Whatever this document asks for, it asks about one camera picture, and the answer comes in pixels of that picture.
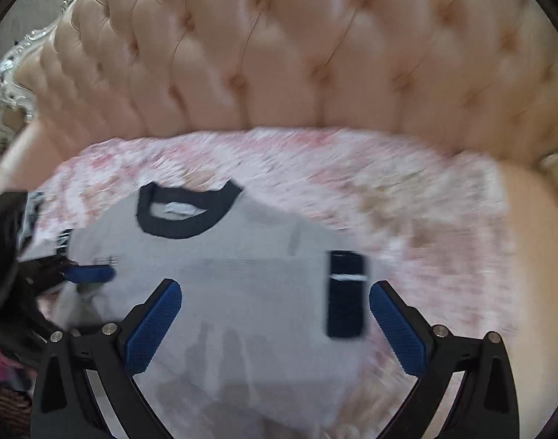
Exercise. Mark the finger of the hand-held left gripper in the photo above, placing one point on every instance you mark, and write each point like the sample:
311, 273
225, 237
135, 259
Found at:
91, 274

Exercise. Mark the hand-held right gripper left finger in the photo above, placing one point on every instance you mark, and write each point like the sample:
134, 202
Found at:
153, 324

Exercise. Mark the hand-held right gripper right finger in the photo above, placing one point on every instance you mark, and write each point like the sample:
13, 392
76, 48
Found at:
397, 324

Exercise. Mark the grey sweatshirt with navy trim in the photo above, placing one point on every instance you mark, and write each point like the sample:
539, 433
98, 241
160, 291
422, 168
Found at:
242, 283

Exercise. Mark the beige tufted leather sofa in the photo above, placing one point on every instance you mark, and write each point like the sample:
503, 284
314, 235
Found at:
306, 55

